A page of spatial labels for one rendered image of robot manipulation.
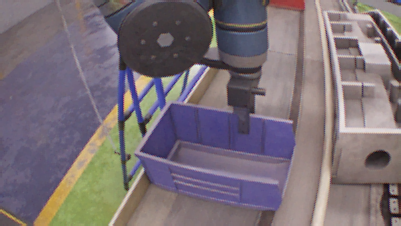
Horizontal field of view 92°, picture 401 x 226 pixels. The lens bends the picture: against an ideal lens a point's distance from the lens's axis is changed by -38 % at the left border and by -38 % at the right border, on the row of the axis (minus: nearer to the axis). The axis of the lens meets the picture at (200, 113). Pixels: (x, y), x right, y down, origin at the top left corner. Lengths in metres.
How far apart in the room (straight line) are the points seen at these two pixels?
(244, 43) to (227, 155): 0.36
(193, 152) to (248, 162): 0.16
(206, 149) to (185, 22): 0.55
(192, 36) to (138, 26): 0.06
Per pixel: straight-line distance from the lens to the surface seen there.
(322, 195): 0.69
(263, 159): 0.76
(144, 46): 0.30
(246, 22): 0.50
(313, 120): 0.92
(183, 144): 0.82
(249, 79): 0.58
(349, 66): 0.93
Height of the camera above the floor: 1.34
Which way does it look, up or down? 40 degrees down
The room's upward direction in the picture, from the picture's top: 8 degrees counter-clockwise
